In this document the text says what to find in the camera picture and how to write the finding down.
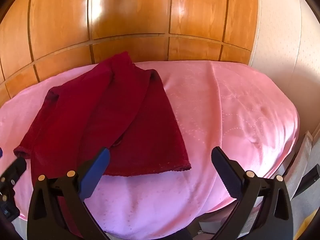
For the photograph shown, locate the dark red sweater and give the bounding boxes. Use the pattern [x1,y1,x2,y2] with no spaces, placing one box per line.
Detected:
[14,53,191,239]

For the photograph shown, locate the pink bedspread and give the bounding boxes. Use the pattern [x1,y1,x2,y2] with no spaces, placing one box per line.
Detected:
[0,60,300,240]

